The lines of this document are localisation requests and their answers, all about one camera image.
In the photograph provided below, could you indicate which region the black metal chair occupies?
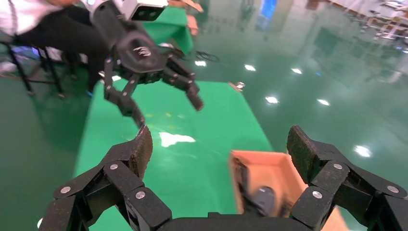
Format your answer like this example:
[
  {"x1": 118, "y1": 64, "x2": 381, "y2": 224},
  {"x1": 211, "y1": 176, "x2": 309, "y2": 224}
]
[{"x1": 0, "y1": 40, "x2": 75, "y2": 100}]

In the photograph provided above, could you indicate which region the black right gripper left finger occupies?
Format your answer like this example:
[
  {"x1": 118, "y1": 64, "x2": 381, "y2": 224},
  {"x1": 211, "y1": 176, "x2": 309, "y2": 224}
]
[{"x1": 38, "y1": 125, "x2": 173, "y2": 231}]

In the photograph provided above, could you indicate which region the brown cardboard piece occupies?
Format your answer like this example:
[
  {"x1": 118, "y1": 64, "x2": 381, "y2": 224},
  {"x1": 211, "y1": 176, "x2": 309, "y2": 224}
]
[{"x1": 168, "y1": 0, "x2": 205, "y2": 36}]

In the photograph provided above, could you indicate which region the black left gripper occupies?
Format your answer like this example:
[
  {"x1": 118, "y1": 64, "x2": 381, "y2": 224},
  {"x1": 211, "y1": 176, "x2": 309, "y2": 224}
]
[{"x1": 103, "y1": 30, "x2": 205, "y2": 128}]

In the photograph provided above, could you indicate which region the white tape patch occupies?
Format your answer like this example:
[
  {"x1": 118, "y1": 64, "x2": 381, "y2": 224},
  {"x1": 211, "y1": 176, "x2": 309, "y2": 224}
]
[{"x1": 158, "y1": 132, "x2": 196, "y2": 148}]

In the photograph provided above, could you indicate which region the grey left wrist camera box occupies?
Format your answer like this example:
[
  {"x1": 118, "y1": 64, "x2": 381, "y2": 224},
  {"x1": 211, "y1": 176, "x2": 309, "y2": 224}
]
[{"x1": 122, "y1": 0, "x2": 169, "y2": 22}]

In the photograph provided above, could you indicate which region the green covered background table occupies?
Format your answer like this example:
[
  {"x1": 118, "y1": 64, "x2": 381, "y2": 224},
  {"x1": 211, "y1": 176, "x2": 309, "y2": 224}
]
[{"x1": 141, "y1": 5, "x2": 195, "y2": 55}]

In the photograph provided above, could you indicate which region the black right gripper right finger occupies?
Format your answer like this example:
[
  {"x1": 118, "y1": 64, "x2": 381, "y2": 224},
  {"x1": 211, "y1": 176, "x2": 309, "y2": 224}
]
[{"x1": 286, "y1": 125, "x2": 408, "y2": 231}]

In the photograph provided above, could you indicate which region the thick black power cable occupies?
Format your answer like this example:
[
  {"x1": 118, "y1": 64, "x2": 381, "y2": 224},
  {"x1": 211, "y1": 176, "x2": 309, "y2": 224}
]
[{"x1": 237, "y1": 158, "x2": 279, "y2": 218}]

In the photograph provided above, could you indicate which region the open brown cardboard box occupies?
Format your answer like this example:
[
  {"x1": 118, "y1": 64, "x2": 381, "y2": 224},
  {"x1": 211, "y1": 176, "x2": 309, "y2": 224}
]
[{"x1": 228, "y1": 150, "x2": 352, "y2": 231}]

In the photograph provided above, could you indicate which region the black cable coil on floor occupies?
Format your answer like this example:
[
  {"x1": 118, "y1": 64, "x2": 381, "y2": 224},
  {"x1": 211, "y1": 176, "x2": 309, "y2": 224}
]
[{"x1": 194, "y1": 50, "x2": 221, "y2": 63}]

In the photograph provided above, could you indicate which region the seated person in white shirt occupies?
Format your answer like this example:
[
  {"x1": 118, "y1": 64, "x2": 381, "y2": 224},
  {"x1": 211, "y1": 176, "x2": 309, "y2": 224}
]
[{"x1": 0, "y1": 0, "x2": 111, "y2": 95}]

